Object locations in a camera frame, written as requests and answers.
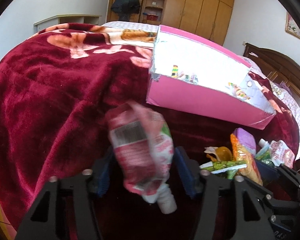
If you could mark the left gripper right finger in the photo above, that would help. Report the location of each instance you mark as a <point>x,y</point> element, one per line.
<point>189,172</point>

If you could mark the pink cardboard box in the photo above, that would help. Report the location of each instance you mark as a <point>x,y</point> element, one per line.
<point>215,67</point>

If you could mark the orange snack packet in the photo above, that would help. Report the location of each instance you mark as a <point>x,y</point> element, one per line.
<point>240,153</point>

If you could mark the green pea snack packet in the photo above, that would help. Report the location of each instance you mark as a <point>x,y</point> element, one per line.
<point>224,169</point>

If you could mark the small colourful gummy packet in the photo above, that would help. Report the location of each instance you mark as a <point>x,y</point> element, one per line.
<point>176,74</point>

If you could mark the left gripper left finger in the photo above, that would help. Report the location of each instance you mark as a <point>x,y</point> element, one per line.
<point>100,176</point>

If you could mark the dark wooden headboard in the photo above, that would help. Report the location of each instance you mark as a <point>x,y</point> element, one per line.
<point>277,67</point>

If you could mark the wooden wardrobe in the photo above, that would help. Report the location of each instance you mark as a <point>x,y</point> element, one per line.
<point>206,18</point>

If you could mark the red floral blanket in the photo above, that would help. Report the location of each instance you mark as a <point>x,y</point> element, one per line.
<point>55,90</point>

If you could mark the black hanging coat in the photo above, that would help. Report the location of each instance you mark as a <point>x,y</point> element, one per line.
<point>125,8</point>

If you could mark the white low shelf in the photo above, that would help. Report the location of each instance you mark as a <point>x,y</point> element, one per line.
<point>65,18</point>

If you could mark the burger gummy packet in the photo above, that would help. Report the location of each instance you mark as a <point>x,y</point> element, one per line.
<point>236,92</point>

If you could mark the purple jelly cup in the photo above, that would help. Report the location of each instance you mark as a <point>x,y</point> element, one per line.
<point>246,139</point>

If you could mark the framed wedding photo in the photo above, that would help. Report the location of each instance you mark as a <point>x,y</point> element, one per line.
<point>291,26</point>

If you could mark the pink peach jelly pouch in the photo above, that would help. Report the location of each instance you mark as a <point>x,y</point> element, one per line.
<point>143,147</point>

